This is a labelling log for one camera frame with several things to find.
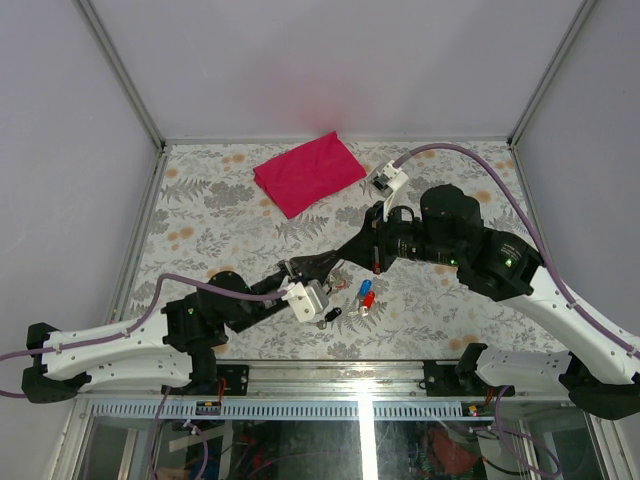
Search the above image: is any folded pink cloth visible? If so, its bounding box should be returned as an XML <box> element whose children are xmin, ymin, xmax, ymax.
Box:
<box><xmin>253</xmin><ymin>131</ymin><xmax>366</xmax><ymax>219</ymax></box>

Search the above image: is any aluminium front rail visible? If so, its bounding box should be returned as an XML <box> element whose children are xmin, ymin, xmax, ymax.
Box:
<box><xmin>82</xmin><ymin>358</ymin><xmax>614</xmax><ymax>419</ymax></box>

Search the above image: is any large metal keyring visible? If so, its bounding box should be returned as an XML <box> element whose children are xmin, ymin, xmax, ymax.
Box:
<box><xmin>325</xmin><ymin>268</ymin><xmax>350</xmax><ymax>295</ymax></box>

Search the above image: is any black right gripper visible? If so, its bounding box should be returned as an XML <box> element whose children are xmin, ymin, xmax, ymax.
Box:
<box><xmin>336</xmin><ymin>198</ymin><xmax>462</xmax><ymax>274</ymax></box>

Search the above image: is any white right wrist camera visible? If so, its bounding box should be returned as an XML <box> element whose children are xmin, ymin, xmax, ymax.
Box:
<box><xmin>371</xmin><ymin>161</ymin><xmax>409</xmax><ymax>221</ymax></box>

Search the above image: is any floral table mat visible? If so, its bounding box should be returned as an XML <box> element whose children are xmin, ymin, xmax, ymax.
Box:
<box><xmin>126</xmin><ymin>141</ymin><xmax>560</xmax><ymax>360</ymax></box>

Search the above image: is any blue key tag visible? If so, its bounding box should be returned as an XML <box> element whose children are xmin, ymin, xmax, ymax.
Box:
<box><xmin>355</xmin><ymin>279</ymin><xmax>373</xmax><ymax>310</ymax></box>

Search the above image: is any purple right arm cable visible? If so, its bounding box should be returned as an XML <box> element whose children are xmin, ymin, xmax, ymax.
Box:
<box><xmin>397</xmin><ymin>143</ymin><xmax>640</xmax><ymax>359</ymax></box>

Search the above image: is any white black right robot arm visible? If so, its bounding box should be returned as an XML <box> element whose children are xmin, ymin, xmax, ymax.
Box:
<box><xmin>338</xmin><ymin>184</ymin><xmax>639</xmax><ymax>420</ymax></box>

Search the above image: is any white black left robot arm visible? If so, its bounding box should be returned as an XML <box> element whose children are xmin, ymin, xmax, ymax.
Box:
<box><xmin>21</xmin><ymin>251</ymin><xmax>339</xmax><ymax>404</ymax></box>

